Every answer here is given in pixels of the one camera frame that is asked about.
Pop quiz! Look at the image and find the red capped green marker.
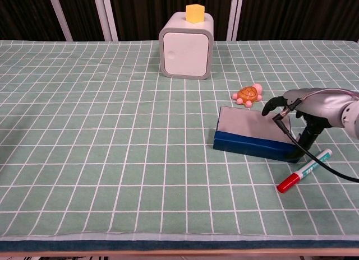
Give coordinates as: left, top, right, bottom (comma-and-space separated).
277, 148, 333, 193

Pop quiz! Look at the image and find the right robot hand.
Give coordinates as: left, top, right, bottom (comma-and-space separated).
261, 87, 351, 163

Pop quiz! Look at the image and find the silver slotted metal rail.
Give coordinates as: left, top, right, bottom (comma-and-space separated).
47, 0, 73, 42

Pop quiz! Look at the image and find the green checked tablecloth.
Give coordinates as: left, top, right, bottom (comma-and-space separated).
0, 40, 359, 242

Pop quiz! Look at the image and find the white cube cabinet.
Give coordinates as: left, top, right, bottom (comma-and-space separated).
158, 11, 214, 81

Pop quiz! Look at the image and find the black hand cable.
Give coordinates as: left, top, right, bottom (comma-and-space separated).
272, 99, 359, 184

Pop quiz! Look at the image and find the yellow hexagonal block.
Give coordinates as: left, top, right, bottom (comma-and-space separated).
185, 3, 205, 24

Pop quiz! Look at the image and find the orange pink turtle toy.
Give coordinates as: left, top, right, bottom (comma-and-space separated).
231, 83, 264, 106

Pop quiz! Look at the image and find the blue glasses case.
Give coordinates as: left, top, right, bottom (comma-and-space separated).
212, 105, 302, 163

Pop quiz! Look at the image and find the blue felt underlay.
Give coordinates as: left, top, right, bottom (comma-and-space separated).
0, 239, 359, 252

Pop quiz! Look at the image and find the black pleated curtain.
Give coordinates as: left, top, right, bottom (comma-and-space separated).
0, 0, 359, 42

